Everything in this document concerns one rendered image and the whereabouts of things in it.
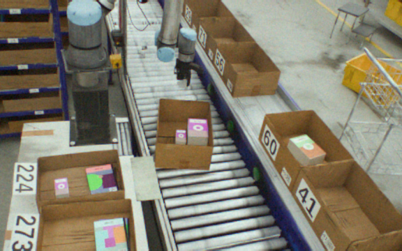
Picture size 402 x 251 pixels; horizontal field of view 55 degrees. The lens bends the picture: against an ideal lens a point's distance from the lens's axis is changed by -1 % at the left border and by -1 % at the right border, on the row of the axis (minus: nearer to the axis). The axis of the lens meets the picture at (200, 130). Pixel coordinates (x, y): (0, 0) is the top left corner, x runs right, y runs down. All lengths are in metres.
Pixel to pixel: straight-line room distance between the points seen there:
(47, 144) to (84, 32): 0.68
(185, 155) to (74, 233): 0.65
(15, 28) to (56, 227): 1.50
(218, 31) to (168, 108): 0.98
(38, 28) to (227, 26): 1.34
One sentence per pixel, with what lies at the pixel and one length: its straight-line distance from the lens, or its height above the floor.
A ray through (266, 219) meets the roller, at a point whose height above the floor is 0.75.
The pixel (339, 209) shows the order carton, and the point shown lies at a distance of 1.89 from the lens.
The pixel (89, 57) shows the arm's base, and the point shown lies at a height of 1.26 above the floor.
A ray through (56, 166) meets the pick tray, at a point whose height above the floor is 0.78.
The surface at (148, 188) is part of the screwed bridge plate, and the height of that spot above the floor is 0.75.
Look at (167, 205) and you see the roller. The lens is 1.89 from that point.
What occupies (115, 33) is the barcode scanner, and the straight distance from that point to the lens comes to 2.53.
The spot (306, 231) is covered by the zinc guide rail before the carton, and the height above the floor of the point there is 0.89.
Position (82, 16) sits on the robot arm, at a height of 1.46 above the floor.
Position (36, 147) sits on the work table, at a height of 0.75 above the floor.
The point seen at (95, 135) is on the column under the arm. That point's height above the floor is 0.78.
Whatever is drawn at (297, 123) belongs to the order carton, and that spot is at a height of 0.96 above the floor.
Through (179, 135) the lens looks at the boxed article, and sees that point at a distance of 2.16.
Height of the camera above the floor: 2.19
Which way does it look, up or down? 39 degrees down
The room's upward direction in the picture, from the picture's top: 8 degrees clockwise
